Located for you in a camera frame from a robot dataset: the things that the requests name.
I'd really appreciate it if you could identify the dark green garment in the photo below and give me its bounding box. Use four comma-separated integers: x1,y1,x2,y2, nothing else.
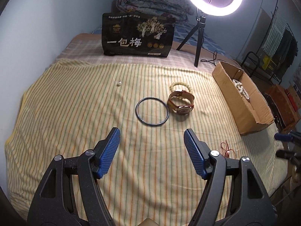
274,28,292,64

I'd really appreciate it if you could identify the black tripod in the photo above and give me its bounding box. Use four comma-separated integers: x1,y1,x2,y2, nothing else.
176,15,207,67

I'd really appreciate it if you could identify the rolled floral quilt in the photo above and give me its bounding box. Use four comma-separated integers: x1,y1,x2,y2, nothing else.
111,0,200,23

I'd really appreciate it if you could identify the yellow striped blanket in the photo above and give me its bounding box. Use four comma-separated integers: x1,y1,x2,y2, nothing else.
5,59,292,226

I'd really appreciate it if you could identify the yellow box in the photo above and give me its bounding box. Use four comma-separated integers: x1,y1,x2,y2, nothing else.
261,55,277,71

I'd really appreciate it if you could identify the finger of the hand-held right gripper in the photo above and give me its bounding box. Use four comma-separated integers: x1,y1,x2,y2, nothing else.
275,131,301,144
276,149,301,168

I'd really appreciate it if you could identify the black clothes rack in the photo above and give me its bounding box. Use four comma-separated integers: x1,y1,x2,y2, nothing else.
241,0,299,85

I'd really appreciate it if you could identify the cardboard box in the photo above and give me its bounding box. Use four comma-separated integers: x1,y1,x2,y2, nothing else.
212,61,275,136

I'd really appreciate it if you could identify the wooden box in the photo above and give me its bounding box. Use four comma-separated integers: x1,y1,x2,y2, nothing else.
288,83,301,95

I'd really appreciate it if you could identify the striped towel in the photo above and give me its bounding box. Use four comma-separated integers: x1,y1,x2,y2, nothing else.
263,16,287,54

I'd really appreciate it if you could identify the black bangle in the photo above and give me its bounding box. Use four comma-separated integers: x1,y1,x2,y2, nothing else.
135,97,170,126

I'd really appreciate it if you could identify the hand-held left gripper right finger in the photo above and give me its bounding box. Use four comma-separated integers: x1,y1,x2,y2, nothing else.
183,129,275,219

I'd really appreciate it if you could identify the red box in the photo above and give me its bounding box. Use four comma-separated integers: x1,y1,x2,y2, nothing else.
284,88,301,110

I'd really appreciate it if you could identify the black power cable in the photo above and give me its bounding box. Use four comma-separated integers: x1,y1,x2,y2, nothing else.
200,50,218,65

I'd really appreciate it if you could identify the red string pendant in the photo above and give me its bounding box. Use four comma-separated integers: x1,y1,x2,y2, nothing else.
220,140,236,158

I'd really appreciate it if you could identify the brown strap wristwatch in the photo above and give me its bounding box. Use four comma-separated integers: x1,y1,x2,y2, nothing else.
167,89,195,116

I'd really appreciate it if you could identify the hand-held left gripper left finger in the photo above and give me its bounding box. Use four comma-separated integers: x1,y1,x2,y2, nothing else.
27,127,121,219

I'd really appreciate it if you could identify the orange cloth covered table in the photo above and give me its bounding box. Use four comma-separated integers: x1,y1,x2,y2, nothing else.
266,85,301,128

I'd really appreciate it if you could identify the black garment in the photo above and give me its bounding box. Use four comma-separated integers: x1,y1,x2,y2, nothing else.
288,34,299,69

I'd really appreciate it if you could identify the beige bead bracelet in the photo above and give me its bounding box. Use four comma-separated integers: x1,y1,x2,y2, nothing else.
170,82,191,93

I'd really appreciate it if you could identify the white pearl necklace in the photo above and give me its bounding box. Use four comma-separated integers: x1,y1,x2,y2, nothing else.
232,78,250,102

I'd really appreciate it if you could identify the black snack bag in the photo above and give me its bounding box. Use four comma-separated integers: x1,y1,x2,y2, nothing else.
102,12,177,58

